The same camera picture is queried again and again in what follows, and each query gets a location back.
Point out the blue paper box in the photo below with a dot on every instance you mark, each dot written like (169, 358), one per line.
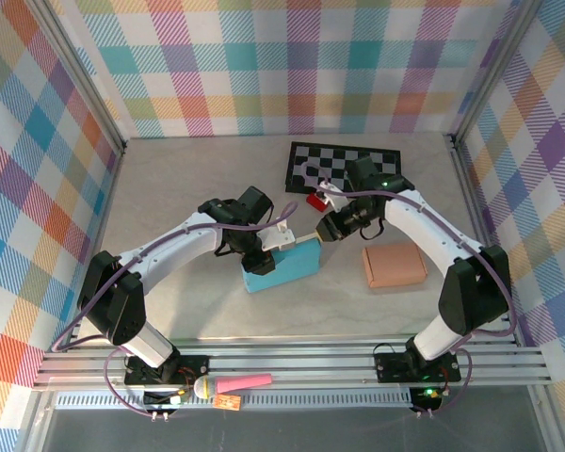
(292, 268)

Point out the aluminium frame base rails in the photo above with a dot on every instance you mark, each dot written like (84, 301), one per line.
(287, 358)

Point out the small control board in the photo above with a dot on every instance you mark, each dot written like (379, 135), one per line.
(426, 398)
(169, 399)

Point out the small orange tag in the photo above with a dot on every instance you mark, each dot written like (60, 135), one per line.
(228, 402)

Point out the aluminium frame post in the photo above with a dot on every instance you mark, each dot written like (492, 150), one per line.
(490, 70)
(80, 70)

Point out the pink microphone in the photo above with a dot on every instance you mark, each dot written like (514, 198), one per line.
(245, 382)

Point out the black and white checkerboard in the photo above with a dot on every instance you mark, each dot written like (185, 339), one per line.
(311, 160)

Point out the red toy block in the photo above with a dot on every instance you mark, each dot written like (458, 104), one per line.
(315, 202)

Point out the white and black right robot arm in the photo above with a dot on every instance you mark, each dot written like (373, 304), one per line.
(419, 221)

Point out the aluminium side rail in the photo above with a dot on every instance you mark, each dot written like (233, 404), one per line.
(108, 190)
(468, 188)

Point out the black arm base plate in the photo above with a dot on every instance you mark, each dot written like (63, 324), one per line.
(193, 369)
(391, 367)

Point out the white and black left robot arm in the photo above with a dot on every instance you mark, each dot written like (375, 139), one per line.
(179, 235)

